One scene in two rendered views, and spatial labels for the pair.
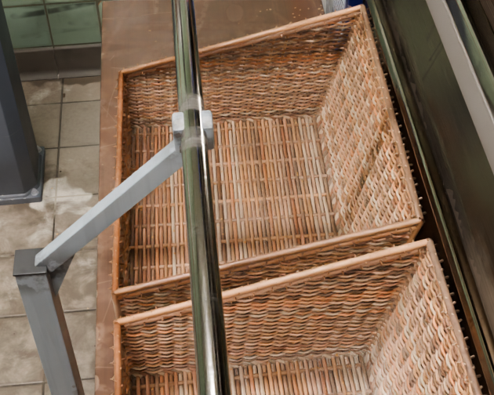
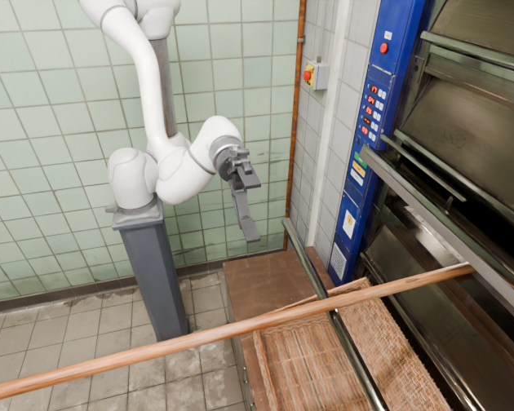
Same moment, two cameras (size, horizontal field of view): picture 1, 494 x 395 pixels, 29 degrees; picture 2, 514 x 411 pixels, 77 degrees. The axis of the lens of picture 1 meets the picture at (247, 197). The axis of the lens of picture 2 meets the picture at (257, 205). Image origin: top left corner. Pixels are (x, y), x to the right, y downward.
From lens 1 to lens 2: 0.79 m
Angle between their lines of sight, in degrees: 11
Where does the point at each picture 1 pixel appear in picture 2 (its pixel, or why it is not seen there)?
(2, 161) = (175, 332)
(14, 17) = not seen: hidden behind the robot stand
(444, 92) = (469, 361)
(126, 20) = (236, 272)
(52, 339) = not seen: outside the picture
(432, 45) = (446, 328)
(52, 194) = not seen: hidden behind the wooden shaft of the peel
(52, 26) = (185, 258)
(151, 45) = (250, 285)
